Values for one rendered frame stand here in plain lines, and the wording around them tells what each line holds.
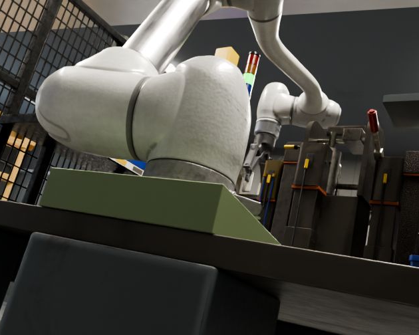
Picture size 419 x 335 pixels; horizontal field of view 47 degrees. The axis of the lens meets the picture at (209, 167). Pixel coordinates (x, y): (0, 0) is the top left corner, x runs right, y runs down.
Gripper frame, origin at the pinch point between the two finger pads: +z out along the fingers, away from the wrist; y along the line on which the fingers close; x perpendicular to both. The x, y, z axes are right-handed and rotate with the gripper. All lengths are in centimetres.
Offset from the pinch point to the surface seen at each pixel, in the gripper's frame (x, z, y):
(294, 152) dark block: -24.5, -3.8, -24.9
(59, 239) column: -26, 40, -94
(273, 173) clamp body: -18.7, 2.3, -23.6
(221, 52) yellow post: 63, -92, 43
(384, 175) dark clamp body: -50, 2, -25
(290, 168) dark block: -24.1, 0.8, -24.4
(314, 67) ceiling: 131, -249, 298
